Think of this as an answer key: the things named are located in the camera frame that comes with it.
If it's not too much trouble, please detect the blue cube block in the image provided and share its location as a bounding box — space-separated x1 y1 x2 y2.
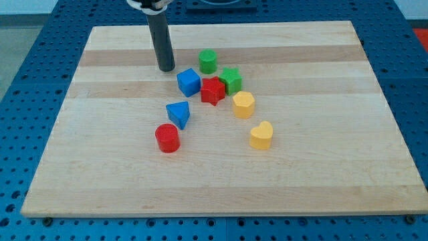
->
177 68 201 97

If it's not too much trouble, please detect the blue triangle block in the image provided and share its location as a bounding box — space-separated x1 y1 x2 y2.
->
166 101 190 130

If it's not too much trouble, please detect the red star block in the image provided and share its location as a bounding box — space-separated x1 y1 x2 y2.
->
200 76 225 106

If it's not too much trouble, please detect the yellow hexagon block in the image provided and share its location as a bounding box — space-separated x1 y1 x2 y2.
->
232 91 255 118

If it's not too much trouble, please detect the green star block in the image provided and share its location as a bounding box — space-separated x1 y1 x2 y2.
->
219 68 242 96

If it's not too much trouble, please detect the red cylinder block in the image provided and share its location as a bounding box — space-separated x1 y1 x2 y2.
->
155 124 181 153

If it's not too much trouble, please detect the yellow heart block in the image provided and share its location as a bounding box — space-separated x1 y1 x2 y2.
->
249 121 274 150

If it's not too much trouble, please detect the light wooden board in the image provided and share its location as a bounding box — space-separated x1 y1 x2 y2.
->
21 21 427 218

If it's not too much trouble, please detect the green cylinder block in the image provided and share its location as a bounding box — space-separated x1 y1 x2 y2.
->
199 49 217 74

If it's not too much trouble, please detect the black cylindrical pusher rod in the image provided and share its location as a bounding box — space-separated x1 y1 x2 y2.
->
146 12 175 72

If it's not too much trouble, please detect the white cable tie collar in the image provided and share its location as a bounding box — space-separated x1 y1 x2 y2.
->
126 0 174 15

